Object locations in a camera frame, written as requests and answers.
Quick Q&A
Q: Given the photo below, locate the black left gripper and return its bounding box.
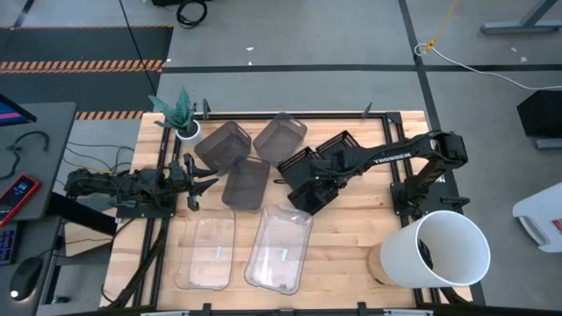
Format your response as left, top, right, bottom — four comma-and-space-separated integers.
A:
171, 153, 220, 212

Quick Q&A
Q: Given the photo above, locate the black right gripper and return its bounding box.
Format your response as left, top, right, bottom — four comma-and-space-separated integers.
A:
274, 151, 352, 202

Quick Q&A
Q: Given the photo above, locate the black slatted plastic basket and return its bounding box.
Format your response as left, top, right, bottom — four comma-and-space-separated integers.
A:
286, 178, 340, 217
314, 130, 362, 160
277, 146, 325, 190

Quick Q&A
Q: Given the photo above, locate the clear plastic bin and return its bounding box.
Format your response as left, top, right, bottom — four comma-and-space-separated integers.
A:
174, 205, 237, 292
243, 203, 314, 297

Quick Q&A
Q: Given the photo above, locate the smoked translucent plastic basket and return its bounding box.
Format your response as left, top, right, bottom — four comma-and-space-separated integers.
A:
193, 120, 253, 177
253, 112, 309, 169
220, 154, 272, 215

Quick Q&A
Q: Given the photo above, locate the white plant pot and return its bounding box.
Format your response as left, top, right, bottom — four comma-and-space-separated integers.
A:
175, 118, 205, 149

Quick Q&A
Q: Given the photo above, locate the green artificial plant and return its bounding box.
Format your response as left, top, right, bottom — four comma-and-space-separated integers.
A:
148, 85, 197, 133

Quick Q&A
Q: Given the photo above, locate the dark grey desk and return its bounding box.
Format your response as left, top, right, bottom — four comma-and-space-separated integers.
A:
0, 101, 79, 223

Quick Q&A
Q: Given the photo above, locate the thin black pole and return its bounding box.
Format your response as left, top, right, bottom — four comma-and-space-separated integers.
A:
117, 0, 158, 96

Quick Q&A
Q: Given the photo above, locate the large white bucket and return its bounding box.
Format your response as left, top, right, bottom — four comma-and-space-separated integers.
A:
378, 210, 492, 290

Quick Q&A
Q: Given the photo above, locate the black hazard-striped floor mat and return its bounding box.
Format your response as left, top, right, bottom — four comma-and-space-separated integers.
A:
0, 25, 176, 120

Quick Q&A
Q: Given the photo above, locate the red smartphone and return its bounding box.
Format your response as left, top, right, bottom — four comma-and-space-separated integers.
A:
0, 173, 42, 228

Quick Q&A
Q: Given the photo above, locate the black computer mouse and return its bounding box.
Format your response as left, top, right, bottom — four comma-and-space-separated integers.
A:
9, 255, 45, 303

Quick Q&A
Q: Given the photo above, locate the computer monitor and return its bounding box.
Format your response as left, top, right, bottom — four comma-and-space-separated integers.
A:
0, 93, 38, 128

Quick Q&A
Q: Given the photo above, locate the white plastic cart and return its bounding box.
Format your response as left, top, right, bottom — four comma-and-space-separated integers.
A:
511, 181, 562, 255

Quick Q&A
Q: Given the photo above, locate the black cabinet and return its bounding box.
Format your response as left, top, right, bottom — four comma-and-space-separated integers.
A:
515, 89, 562, 140

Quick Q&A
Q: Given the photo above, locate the grey table leg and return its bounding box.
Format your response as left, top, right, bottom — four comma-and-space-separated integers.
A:
479, 0, 562, 36

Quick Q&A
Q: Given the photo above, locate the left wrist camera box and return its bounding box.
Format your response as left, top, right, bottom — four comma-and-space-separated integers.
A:
168, 160, 185, 183

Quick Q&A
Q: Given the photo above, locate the coiled black cable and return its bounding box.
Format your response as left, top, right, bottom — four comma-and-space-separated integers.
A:
176, 0, 209, 30

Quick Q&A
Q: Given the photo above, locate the yellow cable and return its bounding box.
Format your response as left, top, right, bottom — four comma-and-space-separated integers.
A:
422, 0, 462, 54

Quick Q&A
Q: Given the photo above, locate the white floor cable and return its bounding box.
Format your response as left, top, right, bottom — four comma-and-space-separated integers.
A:
413, 41, 562, 91

